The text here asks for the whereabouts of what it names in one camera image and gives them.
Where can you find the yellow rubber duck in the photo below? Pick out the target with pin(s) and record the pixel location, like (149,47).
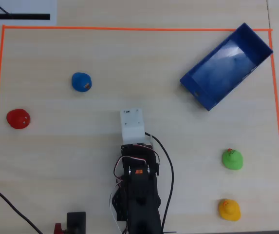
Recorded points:
(229,210)

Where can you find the white paper with black bar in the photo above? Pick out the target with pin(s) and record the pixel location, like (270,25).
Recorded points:
(20,9)

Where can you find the green rubber duck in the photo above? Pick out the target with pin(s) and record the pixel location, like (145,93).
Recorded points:
(232,159)

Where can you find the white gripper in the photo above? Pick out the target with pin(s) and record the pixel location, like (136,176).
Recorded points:
(139,149)

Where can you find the blue plastic box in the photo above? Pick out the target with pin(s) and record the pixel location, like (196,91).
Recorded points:
(224,70)

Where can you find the red rubber duck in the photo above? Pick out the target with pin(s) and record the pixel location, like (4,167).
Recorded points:
(18,118)

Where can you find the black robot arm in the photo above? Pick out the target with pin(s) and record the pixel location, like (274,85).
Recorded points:
(141,195)

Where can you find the blue rubber duck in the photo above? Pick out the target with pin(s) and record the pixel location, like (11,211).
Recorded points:
(81,82)

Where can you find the orange tape outline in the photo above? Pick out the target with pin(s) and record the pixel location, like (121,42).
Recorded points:
(129,28)

